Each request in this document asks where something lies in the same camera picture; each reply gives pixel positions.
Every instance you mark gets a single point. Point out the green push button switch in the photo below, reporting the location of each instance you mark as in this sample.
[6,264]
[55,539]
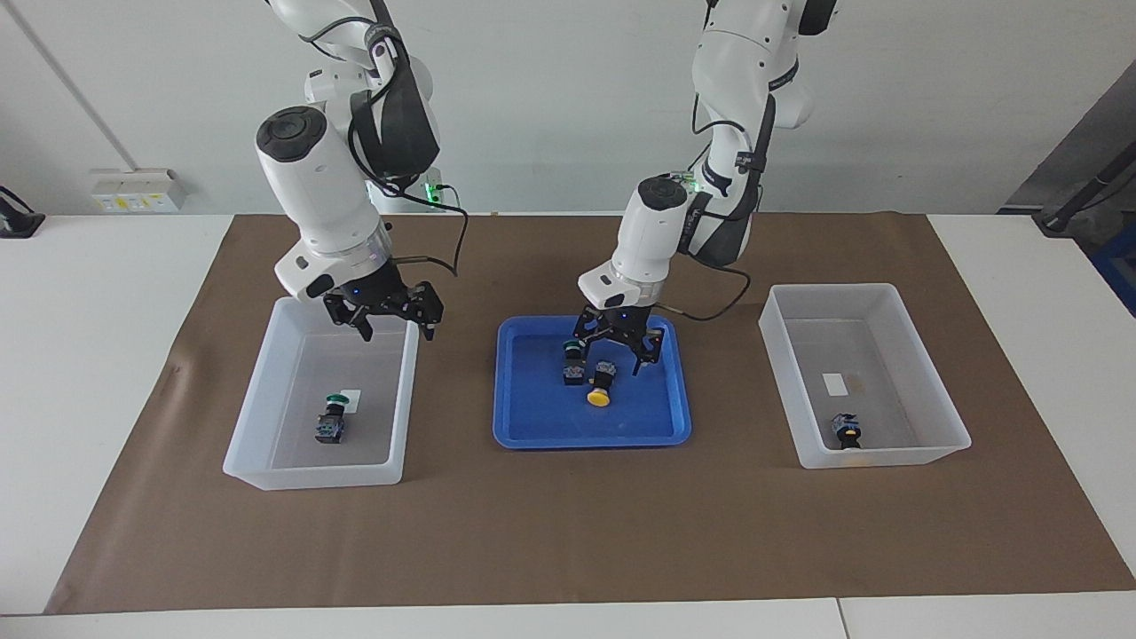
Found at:
[573,368]
[331,428]

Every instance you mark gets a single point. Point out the white wall socket strip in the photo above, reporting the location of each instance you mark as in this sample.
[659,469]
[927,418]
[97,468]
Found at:
[133,191]

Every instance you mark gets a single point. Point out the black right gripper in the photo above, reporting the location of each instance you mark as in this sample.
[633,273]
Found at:
[373,291]

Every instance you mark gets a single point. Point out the black stand pole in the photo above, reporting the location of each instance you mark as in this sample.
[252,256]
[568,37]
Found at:
[1083,195]

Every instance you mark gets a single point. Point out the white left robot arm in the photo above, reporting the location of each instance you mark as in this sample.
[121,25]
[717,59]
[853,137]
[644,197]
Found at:
[652,231]

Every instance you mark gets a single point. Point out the blue crate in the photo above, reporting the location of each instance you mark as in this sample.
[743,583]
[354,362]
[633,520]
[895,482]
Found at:
[1120,271]

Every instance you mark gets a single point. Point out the white paper label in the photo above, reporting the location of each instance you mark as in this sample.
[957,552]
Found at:
[354,397]
[834,384]

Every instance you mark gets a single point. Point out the translucent white plastic box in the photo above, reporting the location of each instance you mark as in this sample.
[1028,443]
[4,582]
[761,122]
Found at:
[879,457]
[293,475]

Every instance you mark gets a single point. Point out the black clamp base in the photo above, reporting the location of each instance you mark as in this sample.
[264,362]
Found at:
[18,222]

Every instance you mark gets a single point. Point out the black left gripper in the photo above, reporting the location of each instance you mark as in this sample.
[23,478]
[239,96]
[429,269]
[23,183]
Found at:
[626,319]

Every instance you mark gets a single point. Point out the blue plastic tray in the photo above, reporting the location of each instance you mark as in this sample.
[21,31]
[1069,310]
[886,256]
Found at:
[550,417]

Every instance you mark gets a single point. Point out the brown paper mat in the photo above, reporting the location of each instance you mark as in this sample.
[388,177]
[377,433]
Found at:
[577,532]

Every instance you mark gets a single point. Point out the yellow push button switch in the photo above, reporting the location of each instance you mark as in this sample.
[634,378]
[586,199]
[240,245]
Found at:
[602,389]
[846,430]

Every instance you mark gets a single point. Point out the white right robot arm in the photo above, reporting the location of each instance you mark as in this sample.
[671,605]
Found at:
[311,177]

